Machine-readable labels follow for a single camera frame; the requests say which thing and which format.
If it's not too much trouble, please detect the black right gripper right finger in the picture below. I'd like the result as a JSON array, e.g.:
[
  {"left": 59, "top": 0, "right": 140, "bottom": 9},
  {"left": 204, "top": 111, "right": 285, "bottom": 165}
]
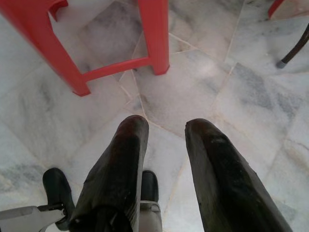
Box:
[{"left": 184, "top": 118, "right": 294, "bottom": 232}]

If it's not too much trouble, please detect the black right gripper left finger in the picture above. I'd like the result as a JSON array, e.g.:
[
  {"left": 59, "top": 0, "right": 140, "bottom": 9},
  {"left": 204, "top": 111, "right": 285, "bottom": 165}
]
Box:
[{"left": 69, "top": 115, "right": 150, "bottom": 232}]

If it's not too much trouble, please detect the black robot foot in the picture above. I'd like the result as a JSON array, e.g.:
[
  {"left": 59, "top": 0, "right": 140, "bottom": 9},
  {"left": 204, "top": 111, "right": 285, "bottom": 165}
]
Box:
[
  {"left": 140, "top": 170, "right": 159, "bottom": 203},
  {"left": 42, "top": 167, "right": 76, "bottom": 232}
]

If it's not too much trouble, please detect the silver robot leg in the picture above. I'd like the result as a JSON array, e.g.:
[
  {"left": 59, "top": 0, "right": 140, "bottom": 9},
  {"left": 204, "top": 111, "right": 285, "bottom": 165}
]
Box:
[
  {"left": 0, "top": 203, "right": 66, "bottom": 227},
  {"left": 139, "top": 200, "right": 163, "bottom": 232}
]

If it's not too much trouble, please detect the red plastic stool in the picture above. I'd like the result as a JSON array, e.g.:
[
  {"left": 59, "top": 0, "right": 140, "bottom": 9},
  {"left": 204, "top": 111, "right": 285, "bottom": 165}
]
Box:
[
  {"left": 267, "top": 0, "right": 287, "bottom": 20},
  {"left": 0, "top": 0, "right": 171, "bottom": 98}
]

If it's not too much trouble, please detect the dark chair leg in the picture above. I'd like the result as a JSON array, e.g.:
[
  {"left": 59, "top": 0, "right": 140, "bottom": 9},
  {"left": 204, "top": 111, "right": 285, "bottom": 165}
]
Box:
[{"left": 276, "top": 29, "right": 309, "bottom": 70}]

